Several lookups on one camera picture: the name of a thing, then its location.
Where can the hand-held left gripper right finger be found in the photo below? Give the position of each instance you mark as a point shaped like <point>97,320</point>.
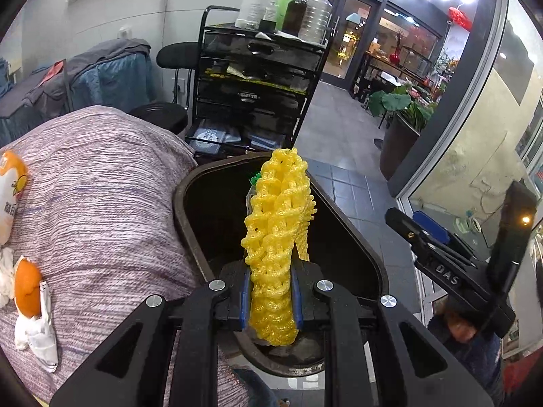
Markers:
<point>298,305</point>

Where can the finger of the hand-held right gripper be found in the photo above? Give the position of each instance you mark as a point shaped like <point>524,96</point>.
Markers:
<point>403,224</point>
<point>432,227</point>

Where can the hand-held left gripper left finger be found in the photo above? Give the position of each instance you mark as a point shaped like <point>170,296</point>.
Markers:
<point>244,305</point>

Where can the yellow foam fruit net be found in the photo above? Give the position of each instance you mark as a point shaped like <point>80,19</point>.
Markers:
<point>275,229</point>

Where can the dark brown trash bin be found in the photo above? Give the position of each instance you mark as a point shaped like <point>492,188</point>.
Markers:
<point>212,220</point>

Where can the white tissue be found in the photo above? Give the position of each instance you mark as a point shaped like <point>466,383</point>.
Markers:
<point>5,275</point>

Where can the person's right forearm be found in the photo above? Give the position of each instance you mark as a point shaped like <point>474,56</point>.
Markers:
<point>475,369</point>

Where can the person's right hand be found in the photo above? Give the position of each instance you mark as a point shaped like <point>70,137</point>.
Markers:
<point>462,326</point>

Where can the dark planter pot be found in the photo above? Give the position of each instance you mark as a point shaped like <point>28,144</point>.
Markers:
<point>396,148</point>

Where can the person's denim leg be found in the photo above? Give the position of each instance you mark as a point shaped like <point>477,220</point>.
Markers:
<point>254,388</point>

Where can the green potted plant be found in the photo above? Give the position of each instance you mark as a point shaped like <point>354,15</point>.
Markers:
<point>398,104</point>

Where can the small blue white box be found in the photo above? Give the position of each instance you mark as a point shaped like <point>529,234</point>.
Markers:
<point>266,140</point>

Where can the large blue white box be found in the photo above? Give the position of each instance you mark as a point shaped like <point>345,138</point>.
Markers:
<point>212,135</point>

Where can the purple striped blanket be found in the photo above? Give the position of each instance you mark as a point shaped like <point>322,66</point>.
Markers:
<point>106,199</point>

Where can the glass door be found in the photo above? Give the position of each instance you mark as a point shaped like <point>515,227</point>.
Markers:
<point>352,38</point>

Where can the red hanging decoration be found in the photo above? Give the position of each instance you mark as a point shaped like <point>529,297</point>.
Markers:
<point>460,18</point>

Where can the orange peel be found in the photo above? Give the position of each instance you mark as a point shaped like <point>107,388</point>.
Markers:
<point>27,288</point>

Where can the clear bottle red cap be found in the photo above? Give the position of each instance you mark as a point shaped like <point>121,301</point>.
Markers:
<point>314,19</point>

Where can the white rag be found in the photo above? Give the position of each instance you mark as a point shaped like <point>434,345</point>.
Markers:
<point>271,34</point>

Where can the black mesh trolley cart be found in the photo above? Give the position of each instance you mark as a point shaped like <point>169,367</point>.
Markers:
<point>254,46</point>

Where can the dark brown pump bottle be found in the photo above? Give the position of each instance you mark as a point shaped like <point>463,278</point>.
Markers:
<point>296,17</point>

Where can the small clear bottle black cap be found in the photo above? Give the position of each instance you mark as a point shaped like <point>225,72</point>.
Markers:
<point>268,19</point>

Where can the green pump bottle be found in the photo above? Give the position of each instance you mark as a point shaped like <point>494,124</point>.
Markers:
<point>285,8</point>

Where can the white orange-print snack packet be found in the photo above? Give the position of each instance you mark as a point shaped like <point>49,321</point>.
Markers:
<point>10,203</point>

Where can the black stool chair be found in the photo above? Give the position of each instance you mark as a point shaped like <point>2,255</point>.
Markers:
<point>178,55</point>

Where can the white pump bottle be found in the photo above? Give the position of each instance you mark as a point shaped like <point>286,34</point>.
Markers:
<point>252,6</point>

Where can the red cloth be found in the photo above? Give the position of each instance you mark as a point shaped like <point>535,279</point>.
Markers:
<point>55,72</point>

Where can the white wall socket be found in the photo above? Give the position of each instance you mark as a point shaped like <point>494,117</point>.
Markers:
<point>180,91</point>

